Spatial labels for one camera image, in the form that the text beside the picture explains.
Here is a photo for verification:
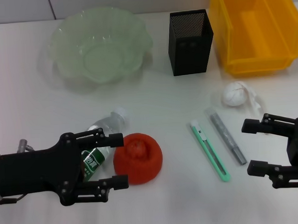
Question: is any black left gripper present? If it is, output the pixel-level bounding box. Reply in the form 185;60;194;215
0;132;86;210

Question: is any clear green-label water bottle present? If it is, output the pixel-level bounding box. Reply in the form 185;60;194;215
78;107;133;183

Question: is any grey marker pen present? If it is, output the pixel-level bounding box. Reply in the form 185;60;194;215
205;106;248;167

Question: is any red-orange toy orange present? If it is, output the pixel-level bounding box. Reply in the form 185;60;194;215
112;131;165;186

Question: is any mint green utility knife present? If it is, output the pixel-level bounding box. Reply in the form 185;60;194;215
189;117;231;184

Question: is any white paper ball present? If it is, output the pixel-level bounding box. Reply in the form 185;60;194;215
221;79;266;119

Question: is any pale green glass fruit plate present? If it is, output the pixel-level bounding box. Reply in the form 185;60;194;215
45;5;155;87

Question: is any black mesh pen holder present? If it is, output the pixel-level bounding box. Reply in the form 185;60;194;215
166;9;217;77

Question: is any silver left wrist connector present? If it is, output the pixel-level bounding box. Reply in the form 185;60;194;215
16;139;34;153

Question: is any yellow plastic bin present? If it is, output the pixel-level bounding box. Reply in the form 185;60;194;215
209;0;298;79

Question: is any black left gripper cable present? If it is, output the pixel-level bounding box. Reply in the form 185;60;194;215
0;193;27;205

